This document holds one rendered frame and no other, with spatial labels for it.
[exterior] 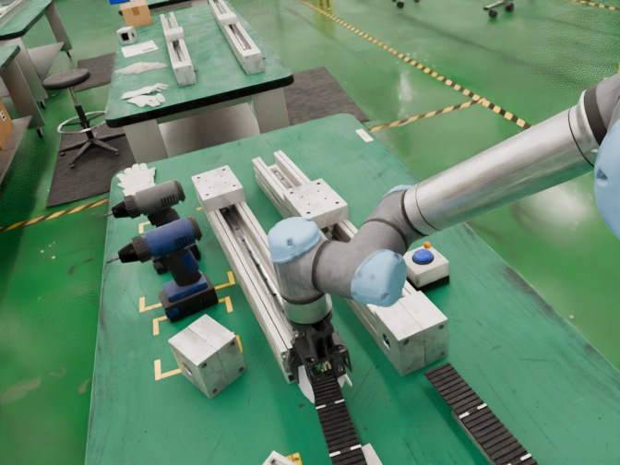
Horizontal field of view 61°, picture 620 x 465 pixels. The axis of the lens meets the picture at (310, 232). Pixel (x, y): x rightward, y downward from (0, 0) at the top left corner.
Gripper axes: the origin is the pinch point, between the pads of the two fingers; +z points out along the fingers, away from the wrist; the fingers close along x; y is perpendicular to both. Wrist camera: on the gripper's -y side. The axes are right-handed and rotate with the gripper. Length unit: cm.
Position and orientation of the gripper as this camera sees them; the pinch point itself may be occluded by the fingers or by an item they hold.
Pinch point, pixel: (323, 385)
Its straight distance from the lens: 99.0
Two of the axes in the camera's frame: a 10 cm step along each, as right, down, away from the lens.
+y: 3.7, 4.6, -8.1
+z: 1.7, 8.2, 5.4
